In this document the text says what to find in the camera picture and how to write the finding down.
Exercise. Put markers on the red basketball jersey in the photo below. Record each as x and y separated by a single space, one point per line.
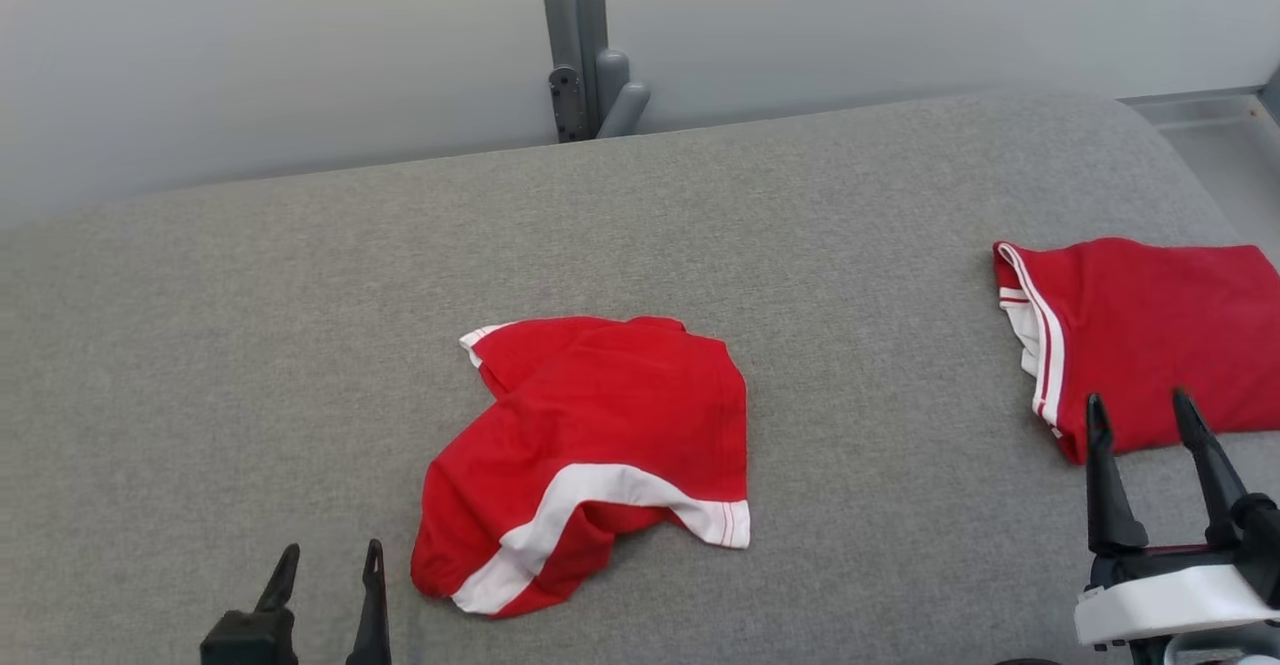
1160 335

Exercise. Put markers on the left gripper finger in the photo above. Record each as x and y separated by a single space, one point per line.
373 615
280 585

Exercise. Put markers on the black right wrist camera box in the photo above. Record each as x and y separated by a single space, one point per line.
1262 545

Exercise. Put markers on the grey fabric sofa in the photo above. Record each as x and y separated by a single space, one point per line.
300 345

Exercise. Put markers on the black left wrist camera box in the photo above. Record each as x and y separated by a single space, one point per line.
245 640

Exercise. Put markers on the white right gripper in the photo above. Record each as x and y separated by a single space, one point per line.
1170 605

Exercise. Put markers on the grey metal post with hinge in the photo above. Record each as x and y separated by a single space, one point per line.
575 35

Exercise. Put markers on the red shorts with white trim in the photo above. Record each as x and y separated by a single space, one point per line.
600 415

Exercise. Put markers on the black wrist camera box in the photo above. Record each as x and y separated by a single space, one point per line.
1262 545
245 640

